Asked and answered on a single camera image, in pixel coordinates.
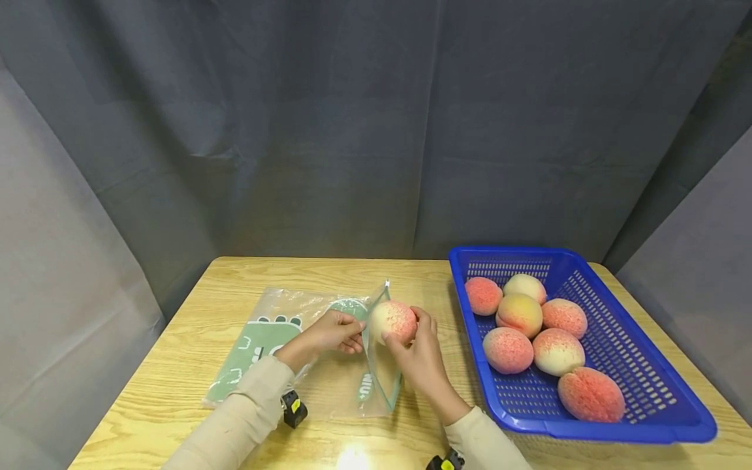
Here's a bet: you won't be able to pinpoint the person's left hand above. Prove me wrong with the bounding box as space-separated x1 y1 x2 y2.
275 309 368 375

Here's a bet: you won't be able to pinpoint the person's right hand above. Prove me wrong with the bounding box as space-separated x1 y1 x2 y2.
381 305 472 426

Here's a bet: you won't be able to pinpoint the pale pink single peach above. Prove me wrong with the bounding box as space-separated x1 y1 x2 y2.
368 300 418 346

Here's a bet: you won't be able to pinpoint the clear green printed zip bag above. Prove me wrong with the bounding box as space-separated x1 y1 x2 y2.
202 281 406 420

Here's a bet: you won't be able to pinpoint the person's left forearm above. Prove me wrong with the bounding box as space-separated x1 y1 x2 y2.
161 356 296 470

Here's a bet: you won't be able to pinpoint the person's right forearm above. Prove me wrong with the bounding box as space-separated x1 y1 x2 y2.
443 406 533 470

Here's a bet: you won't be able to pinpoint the black wrist band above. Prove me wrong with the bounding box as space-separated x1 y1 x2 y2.
281 390 309 430
426 448 466 470

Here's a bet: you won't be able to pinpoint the pile of peaches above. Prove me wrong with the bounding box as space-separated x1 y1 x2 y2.
464 273 627 424

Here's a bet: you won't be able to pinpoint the blue plastic basket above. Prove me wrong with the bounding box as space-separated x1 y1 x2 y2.
448 245 718 445

